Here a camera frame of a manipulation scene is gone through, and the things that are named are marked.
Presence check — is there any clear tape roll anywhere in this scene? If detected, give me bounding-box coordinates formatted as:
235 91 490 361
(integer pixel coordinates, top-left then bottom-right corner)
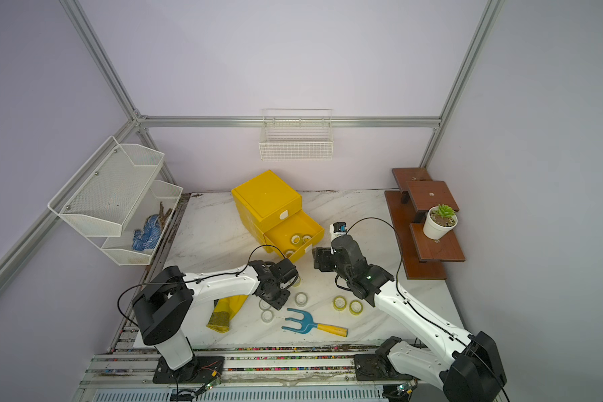
295 292 308 308
261 310 274 323
259 300 271 311

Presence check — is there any yellow drawer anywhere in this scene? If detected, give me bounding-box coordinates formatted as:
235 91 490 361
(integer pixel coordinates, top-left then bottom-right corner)
264 210 325 263

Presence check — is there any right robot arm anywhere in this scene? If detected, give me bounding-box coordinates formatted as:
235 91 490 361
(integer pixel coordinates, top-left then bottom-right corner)
313 234 507 401

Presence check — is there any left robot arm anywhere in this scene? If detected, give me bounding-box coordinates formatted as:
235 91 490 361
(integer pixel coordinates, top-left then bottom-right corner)
132 259 299 370

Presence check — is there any yellow drawer cabinet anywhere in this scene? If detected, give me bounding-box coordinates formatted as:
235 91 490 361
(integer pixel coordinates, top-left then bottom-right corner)
231 170 303 244

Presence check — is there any blue garden fork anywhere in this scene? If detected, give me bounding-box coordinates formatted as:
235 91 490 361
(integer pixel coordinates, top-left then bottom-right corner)
281 308 348 338

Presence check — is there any yellow black work glove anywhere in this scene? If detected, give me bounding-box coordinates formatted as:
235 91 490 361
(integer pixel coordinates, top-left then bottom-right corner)
206 295 249 333

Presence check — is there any brown wooden step shelf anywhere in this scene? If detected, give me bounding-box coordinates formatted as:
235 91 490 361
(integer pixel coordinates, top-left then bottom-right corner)
385 167 466 280

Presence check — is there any white potted succulent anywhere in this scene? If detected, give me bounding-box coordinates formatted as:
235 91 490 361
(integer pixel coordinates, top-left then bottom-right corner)
423 204 458 241

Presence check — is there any blue item in rack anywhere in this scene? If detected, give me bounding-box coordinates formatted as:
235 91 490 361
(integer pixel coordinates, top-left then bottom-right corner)
132 214 162 251

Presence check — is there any white mesh two-tier rack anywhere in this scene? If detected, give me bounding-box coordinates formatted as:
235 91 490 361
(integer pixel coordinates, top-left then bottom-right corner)
48 137 183 266

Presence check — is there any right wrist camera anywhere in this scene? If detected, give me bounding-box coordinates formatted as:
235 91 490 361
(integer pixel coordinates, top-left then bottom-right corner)
329 221 348 241

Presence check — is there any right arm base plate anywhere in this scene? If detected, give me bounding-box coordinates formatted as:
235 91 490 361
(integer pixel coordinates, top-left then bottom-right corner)
353 354 417 382

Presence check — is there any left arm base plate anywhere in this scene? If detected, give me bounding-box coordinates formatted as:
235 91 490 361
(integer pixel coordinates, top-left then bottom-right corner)
152 356 225 385

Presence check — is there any white wire wall basket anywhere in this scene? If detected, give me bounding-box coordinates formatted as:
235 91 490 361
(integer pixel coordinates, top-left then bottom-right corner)
259 108 334 162

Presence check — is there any aluminium frame rail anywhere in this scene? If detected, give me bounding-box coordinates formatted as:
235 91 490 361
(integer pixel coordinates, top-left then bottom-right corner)
137 116 442 128

